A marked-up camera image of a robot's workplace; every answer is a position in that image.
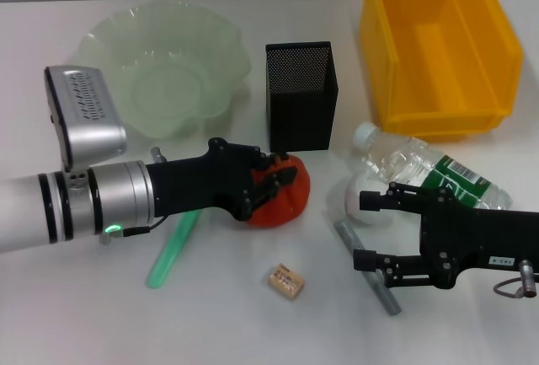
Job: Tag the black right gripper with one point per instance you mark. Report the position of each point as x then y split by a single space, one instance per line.
471 234

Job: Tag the grey marker pen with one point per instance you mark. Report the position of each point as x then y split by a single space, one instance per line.
389 302

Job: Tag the black mesh pen holder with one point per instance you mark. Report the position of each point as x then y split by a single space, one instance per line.
301 103

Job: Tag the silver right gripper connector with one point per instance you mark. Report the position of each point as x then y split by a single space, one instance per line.
527 276

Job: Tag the clear green-label water bottle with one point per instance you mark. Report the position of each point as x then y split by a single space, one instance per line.
404 158

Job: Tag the beige eraser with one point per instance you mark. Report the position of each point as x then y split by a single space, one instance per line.
286 280

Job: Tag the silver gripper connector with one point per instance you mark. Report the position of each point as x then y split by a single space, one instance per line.
158 155
527 276

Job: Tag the yellow plastic bin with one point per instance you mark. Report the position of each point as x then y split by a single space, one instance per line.
442 44

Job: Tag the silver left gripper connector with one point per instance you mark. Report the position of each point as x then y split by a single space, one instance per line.
158 155

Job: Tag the green glass fruit plate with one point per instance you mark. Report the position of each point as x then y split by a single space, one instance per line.
177 74

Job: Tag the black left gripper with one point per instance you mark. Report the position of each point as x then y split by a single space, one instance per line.
198 184

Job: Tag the white paper ball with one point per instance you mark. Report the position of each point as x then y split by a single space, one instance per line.
358 213

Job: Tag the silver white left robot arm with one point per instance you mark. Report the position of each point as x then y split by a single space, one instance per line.
25 209

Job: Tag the green translucent pen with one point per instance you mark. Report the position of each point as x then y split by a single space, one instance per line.
168 255

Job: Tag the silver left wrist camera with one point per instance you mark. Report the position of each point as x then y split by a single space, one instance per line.
84 108

